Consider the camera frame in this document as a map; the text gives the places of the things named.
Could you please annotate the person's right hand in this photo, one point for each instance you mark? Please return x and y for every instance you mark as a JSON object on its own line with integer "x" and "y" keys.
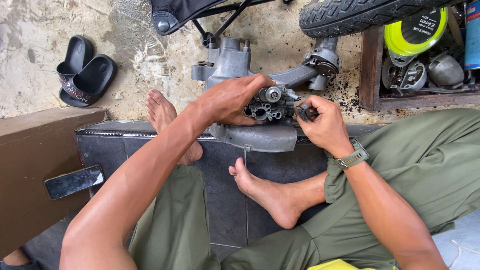
{"x": 330, "y": 127}

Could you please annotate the person's left foot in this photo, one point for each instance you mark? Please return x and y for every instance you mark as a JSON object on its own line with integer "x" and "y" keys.
{"x": 161, "y": 112}

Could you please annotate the grey metal engine casing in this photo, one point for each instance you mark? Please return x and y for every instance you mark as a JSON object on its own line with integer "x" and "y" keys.
{"x": 232, "y": 63}

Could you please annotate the round grey metal part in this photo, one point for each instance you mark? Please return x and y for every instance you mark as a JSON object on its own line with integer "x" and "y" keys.
{"x": 446, "y": 71}

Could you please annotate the person's right foot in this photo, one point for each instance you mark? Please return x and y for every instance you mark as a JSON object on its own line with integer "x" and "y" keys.
{"x": 273, "y": 198}

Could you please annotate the small black tool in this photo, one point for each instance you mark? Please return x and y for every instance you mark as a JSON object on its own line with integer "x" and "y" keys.
{"x": 303, "y": 111}

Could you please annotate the yellow cloth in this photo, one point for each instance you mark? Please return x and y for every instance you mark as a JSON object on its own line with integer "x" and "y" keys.
{"x": 337, "y": 265}

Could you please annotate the wooden crate of parts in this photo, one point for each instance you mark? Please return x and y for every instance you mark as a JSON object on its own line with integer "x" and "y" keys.
{"x": 371, "y": 75}

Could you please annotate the yellow trimmer line spool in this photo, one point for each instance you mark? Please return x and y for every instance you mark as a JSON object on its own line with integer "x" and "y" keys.
{"x": 393, "y": 39}

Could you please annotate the brown wooden bench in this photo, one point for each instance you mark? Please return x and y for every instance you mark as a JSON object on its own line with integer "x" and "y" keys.
{"x": 33, "y": 150}

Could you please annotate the grey metal carburetor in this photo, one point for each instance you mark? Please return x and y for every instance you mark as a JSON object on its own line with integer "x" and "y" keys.
{"x": 273, "y": 103}

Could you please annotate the grey metal engine cover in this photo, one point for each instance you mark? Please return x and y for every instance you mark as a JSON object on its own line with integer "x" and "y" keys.
{"x": 407, "y": 77}

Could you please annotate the black smartphone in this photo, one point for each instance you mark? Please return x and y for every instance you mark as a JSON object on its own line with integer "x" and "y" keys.
{"x": 73, "y": 182}

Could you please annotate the green trousers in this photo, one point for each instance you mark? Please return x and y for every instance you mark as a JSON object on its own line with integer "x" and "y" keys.
{"x": 416, "y": 168}

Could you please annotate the person's left hand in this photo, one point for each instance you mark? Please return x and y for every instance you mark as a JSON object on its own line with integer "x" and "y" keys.
{"x": 225, "y": 99}

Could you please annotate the black slipper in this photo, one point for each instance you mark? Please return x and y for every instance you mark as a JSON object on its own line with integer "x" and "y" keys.
{"x": 93, "y": 77}
{"x": 77, "y": 54}

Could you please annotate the black folding chair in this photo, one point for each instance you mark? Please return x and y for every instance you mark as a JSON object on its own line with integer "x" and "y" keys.
{"x": 176, "y": 11}

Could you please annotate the person's foot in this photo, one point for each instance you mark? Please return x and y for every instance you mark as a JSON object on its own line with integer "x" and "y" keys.
{"x": 273, "y": 198}
{"x": 161, "y": 112}

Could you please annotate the metal drain grate strip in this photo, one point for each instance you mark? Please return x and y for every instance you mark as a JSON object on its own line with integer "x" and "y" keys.
{"x": 112, "y": 133}

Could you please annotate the green wristwatch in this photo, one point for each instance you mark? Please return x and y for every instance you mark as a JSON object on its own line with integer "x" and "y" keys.
{"x": 354, "y": 157}

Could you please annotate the blue can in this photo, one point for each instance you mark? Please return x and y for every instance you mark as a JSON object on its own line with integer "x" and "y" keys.
{"x": 473, "y": 37}

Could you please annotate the black rubber tyre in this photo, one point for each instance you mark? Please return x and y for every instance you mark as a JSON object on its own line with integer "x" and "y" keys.
{"x": 356, "y": 17}

